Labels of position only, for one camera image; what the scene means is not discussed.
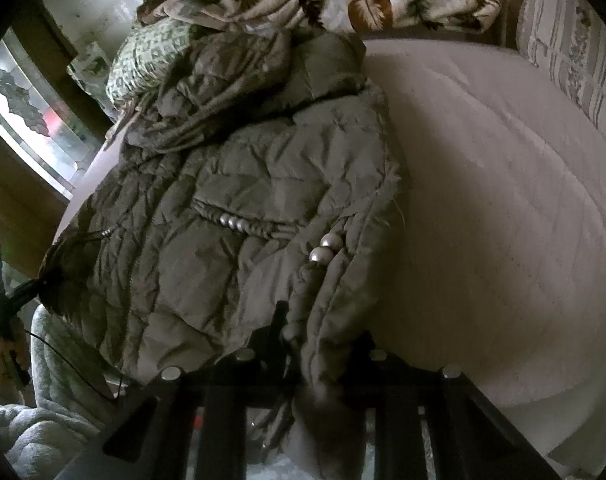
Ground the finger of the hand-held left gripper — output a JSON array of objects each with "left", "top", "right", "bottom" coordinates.
[{"left": 4, "top": 271, "right": 65, "bottom": 307}]

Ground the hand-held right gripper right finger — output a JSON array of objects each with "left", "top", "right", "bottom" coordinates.
[{"left": 352, "top": 331, "right": 564, "bottom": 480}]

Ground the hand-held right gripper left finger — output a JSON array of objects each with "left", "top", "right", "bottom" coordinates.
[{"left": 102, "top": 300, "right": 295, "bottom": 480}]

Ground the olive quilted hooded jacket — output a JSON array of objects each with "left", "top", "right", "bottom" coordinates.
[{"left": 40, "top": 27, "right": 410, "bottom": 480}]

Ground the person's left hand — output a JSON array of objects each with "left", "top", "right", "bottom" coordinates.
[{"left": 0, "top": 332, "right": 32, "bottom": 394}]

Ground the person's white fleece robe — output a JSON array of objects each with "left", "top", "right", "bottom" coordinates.
[{"left": 0, "top": 305, "right": 139, "bottom": 480}]

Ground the leaded glass window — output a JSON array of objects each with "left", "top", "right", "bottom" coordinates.
[{"left": 0, "top": 27, "right": 92, "bottom": 197}]

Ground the bed with pink sheet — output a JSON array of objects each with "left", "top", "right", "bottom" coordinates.
[{"left": 53, "top": 37, "right": 606, "bottom": 467}]

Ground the floral print bag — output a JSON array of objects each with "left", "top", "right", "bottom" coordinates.
[{"left": 66, "top": 42, "right": 118, "bottom": 111}]

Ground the green checked pillow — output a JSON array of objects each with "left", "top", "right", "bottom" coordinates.
[{"left": 106, "top": 17, "right": 206, "bottom": 107}]

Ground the wooden armchair with striped cushion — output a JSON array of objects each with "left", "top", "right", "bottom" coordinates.
[{"left": 503, "top": 0, "right": 606, "bottom": 167}]

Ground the black cable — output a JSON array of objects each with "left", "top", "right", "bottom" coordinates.
[{"left": 27, "top": 329, "right": 125, "bottom": 402}]

